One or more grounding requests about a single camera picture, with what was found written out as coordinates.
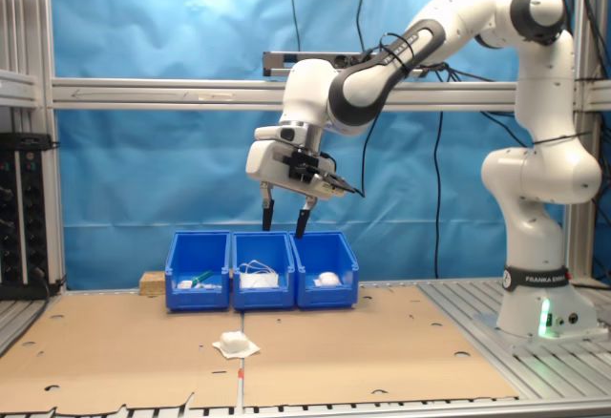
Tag blue bin holding cotton packet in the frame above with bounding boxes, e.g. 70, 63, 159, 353
289, 230, 360, 310

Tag packed white face masks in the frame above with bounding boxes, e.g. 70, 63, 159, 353
238, 260, 281, 289

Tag blue bin holding masks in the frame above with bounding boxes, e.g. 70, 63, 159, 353
231, 230, 297, 312

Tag silver power strip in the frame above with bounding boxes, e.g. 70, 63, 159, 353
262, 50, 429, 78

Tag blue bin holding syringes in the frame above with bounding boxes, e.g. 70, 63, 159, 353
164, 230, 234, 313

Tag horizontal aluminium beam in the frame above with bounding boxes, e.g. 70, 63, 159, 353
50, 76, 581, 113

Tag chipboard wood board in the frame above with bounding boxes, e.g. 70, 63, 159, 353
138, 271, 168, 298

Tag brown cardboard sheet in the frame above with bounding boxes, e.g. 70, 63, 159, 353
0, 291, 245, 417
242, 285, 520, 409

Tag black equipment rack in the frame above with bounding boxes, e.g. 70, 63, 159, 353
0, 131, 61, 301

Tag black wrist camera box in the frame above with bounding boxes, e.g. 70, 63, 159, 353
281, 148, 358, 199

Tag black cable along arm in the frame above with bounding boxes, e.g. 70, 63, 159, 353
333, 31, 416, 199

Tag hanging black cable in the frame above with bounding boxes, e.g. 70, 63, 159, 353
355, 0, 367, 52
287, 0, 303, 52
432, 111, 445, 280

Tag aluminium frame post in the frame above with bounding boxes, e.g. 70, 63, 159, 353
0, 0, 67, 291
565, 0, 611, 281

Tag black cable bundle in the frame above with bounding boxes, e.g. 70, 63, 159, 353
541, 0, 611, 118

